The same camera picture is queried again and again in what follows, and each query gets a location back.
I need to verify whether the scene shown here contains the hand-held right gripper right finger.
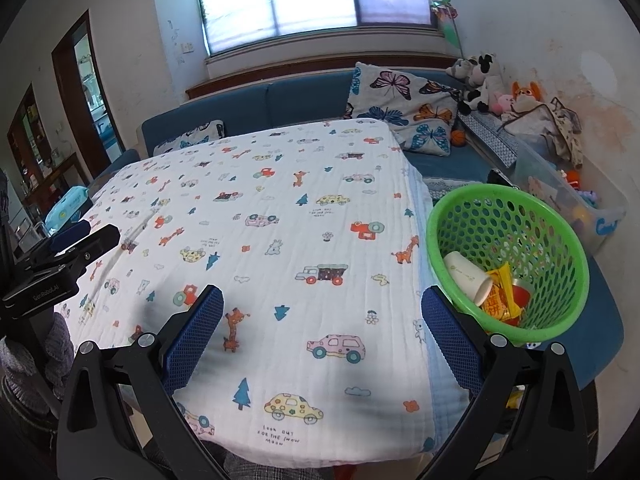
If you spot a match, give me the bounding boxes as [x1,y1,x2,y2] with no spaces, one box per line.
[421,285,588,480]

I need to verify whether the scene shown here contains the white paper cup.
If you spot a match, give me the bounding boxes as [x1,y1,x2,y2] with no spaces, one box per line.
[443,251,496,306]

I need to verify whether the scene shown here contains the long blue patterned cloth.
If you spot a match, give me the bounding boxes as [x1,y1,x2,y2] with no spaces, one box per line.
[457,112,521,168]

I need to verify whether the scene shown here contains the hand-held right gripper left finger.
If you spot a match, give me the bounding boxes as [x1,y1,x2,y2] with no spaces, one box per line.
[56,284,236,480]

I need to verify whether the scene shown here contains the clear plastic storage box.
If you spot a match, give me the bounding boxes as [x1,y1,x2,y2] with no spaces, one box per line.
[515,140,630,253]

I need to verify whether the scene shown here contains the yellow snack packet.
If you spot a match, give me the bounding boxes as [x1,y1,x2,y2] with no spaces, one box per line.
[480,262,526,323]

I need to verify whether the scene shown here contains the cow plush toy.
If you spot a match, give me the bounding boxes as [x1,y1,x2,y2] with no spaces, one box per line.
[457,52,503,115]

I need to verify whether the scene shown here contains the wooden cabinet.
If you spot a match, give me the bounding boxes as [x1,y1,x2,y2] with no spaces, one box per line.
[7,82,51,196]

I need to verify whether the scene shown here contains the black handheld device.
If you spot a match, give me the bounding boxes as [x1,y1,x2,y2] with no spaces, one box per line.
[487,170,518,191]

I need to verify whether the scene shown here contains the blue sofa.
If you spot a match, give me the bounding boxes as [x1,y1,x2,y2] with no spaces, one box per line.
[90,67,623,376]

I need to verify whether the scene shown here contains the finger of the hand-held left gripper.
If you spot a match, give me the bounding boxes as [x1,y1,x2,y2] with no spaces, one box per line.
[20,225,122,273]
[47,222,92,253]

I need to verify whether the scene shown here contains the short blue patterned cloth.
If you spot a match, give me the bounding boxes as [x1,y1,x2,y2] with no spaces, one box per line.
[422,177,488,206]

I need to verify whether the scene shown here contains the green plastic basket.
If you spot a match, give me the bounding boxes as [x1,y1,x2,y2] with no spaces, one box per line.
[426,184,590,345]

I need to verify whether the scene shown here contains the person's plaid trouser legs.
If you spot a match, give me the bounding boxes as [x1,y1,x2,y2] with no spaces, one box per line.
[220,452,341,480]

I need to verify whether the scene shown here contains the person's left forearm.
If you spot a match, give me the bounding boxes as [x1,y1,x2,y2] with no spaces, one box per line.
[0,312,76,416]

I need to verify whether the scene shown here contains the pile of beige clothes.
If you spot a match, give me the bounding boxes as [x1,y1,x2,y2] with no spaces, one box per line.
[500,96,583,168]

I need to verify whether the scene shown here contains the red cylindrical can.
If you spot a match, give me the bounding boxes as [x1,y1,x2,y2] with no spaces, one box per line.
[510,282,536,328]

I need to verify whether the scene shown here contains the orange fox plush toy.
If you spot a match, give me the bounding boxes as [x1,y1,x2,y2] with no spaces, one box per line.
[511,81,542,106]

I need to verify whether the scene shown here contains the small patterned pillow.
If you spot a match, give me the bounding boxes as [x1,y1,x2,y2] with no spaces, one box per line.
[152,119,226,156]

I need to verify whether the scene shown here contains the wooden door frame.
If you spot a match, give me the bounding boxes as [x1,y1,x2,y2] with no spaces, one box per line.
[51,8,126,171]

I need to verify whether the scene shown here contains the butterfly print pillow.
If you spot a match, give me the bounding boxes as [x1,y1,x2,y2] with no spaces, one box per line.
[345,62,463,158]

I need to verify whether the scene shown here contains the blue wet wipes pack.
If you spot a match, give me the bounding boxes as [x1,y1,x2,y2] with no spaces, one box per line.
[44,186,93,231]

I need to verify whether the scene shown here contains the grey plush toy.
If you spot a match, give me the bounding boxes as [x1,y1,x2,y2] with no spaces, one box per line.
[446,57,473,81]

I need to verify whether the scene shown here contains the colourful pinwheel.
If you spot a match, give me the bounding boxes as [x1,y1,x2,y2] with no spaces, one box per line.
[427,0,466,58]

